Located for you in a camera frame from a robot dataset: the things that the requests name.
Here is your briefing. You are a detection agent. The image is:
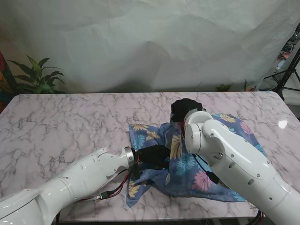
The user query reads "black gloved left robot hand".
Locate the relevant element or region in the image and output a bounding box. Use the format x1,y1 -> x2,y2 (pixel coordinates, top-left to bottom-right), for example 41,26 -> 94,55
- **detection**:
135,144 -> 171,169

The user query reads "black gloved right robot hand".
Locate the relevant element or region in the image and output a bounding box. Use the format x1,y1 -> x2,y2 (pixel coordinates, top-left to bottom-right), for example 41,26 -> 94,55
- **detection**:
170,98 -> 204,123

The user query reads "blue floral pillowcase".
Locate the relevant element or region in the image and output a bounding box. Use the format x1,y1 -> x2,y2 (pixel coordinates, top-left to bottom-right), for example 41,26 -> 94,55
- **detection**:
125,112 -> 268,209

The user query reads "small green bushy plant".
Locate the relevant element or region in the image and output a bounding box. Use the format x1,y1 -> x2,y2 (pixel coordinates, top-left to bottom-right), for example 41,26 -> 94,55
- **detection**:
215,83 -> 234,92

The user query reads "white backdrop cloth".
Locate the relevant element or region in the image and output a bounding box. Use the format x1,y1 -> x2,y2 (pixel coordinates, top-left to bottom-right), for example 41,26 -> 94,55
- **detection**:
0,0 -> 300,93

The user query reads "black tripod stand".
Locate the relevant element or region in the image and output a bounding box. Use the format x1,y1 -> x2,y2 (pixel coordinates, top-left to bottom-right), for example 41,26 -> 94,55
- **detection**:
263,42 -> 300,101

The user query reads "large green leafy plant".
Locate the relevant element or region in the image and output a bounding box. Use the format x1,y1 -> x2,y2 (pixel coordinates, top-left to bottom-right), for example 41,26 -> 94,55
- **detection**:
7,55 -> 66,94

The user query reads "colourful painted panel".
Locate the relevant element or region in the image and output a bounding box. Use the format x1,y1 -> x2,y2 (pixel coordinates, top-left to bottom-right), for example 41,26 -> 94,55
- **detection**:
0,51 -> 17,111

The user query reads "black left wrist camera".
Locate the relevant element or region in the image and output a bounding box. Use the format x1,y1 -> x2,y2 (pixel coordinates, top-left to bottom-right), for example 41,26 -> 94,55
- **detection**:
130,165 -> 144,181

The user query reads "red black left arm cable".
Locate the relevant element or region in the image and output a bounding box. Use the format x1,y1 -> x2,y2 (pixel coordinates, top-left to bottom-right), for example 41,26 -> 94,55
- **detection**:
57,156 -> 143,223

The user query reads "red black arm cable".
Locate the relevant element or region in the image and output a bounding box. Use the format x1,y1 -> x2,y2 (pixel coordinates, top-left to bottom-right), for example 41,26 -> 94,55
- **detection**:
57,156 -> 143,223
180,120 -> 265,225

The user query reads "red black right arm cable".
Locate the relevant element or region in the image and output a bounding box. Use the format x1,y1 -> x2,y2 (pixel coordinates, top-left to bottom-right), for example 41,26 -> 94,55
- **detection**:
180,120 -> 265,225

